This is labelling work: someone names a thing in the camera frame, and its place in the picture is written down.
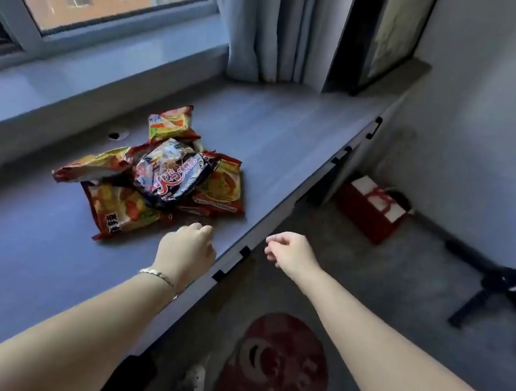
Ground red gift box with ribbon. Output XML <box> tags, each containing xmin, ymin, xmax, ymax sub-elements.
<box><xmin>330</xmin><ymin>171</ymin><xmax>418</xmax><ymax>250</ymax></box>

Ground crumpled red yellow snack packet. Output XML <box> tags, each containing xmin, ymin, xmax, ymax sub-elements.
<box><xmin>51</xmin><ymin>134</ymin><xmax>150</xmax><ymax>195</ymax></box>

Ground dark blue snack packet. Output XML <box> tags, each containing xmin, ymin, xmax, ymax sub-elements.
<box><xmin>129</xmin><ymin>134</ymin><xmax>223</xmax><ymax>216</ymax></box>

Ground person's right hand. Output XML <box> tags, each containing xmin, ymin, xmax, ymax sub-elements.
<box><xmin>261</xmin><ymin>229</ymin><xmax>329</xmax><ymax>280</ymax></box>

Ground person's right forearm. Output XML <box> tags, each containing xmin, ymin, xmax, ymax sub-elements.
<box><xmin>270</xmin><ymin>259</ymin><xmax>516</xmax><ymax>391</ymax></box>

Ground black drawer handle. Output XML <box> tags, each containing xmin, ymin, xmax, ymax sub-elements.
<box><xmin>211</xmin><ymin>242</ymin><xmax>252</xmax><ymax>287</ymax></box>
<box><xmin>366</xmin><ymin>115</ymin><xmax>384</xmax><ymax>142</ymax></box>
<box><xmin>330</xmin><ymin>143</ymin><xmax>354</xmax><ymax>168</ymax></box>

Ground silver chain bracelet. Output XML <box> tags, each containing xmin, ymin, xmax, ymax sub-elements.
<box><xmin>136</xmin><ymin>267</ymin><xmax>194</xmax><ymax>303</ymax></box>

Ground white clog shoe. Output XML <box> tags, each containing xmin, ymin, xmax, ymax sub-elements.
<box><xmin>176</xmin><ymin>360</ymin><xmax>209</xmax><ymax>391</ymax></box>

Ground flat red orange snack packet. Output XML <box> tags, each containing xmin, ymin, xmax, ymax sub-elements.
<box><xmin>179</xmin><ymin>147</ymin><xmax>253</xmax><ymax>220</ymax></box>

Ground black picture frame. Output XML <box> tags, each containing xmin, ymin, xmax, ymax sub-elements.
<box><xmin>321</xmin><ymin>0</ymin><xmax>442</xmax><ymax>107</ymax></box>

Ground green and yellow snack packet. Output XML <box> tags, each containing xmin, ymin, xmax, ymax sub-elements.
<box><xmin>145</xmin><ymin>100</ymin><xmax>206</xmax><ymax>152</ymax></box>

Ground person's left hand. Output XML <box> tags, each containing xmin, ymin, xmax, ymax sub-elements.
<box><xmin>149</xmin><ymin>217</ymin><xmax>222</xmax><ymax>294</ymax></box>

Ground desk cable hole cover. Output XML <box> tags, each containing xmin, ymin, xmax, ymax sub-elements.
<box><xmin>106</xmin><ymin>126</ymin><xmax>131</xmax><ymax>143</ymax></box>

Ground person's left forearm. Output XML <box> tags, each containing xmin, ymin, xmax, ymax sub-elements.
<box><xmin>0</xmin><ymin>249</ymin><xmax>190</xmax><ymax>391</ymax></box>

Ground black chair base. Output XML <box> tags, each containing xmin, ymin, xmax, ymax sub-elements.
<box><xmin>430</xmin><ymin>238</ymin><xmax>516</xmax><ymax>362</ymax></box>

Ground grey window frame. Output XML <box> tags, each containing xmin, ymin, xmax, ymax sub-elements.
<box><xmin>0</xmin><ymin>0</ymin><xmax>240</xmax><ymax>103</ymax></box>

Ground large red yellow snack packet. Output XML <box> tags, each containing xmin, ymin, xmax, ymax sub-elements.
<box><xmin>73</xmin><ymin>178</ymin><xmax>180</xmax><ymax>251</ymax></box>

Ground grey curtain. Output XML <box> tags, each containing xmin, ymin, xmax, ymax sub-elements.
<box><xmin>191</xmin><ymin>0</ymin><xmax>360</xmax><ymax>96</ymax></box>

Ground round red rug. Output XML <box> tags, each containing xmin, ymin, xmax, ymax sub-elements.
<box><xmin>213</xmin><ymin>305</ymin><xmax>338</xmax><ymax>391</ymax></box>

